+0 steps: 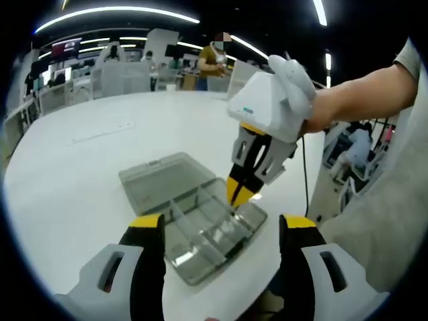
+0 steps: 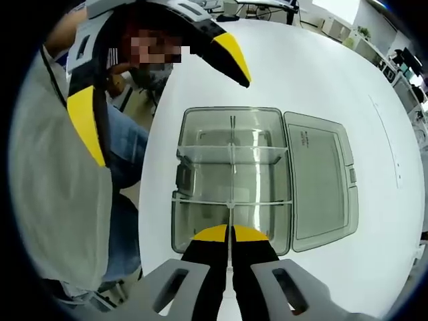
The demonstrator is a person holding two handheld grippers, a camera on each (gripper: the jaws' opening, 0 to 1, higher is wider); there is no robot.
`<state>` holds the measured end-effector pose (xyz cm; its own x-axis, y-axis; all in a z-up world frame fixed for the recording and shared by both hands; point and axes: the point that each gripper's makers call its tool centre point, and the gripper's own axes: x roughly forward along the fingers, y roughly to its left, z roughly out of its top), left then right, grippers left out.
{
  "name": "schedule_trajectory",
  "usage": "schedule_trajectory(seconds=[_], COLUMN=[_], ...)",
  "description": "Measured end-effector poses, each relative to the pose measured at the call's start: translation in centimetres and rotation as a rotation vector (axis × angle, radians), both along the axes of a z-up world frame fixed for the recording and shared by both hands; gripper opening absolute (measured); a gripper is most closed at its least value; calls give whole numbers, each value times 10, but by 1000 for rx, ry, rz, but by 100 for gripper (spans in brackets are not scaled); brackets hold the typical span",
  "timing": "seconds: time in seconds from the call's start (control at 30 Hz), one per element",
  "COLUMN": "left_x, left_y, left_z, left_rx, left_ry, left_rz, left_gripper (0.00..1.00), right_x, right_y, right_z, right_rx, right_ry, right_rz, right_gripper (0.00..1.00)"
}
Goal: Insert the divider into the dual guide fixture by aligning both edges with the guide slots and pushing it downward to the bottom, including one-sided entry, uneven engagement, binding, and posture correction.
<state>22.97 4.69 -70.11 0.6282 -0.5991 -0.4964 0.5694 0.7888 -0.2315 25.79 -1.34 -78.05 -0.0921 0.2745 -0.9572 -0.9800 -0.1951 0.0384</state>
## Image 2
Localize person's grey shirt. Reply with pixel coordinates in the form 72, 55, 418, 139
9, 46, 114, 288

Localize black chest device cable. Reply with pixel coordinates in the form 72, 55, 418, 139
41, 46, 70, 108

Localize transparent grey guide fixture box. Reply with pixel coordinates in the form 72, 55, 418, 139
171, 106, 359, 257

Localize person's blue jeans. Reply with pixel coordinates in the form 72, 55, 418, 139
102, 106, 150, 282

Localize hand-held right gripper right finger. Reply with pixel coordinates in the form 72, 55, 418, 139
233, 224, 367, 321

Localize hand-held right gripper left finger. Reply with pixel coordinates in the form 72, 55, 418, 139
142, 224, 230, 321

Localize black desktop monitor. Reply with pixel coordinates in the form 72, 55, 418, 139
393, 46, 424, 81

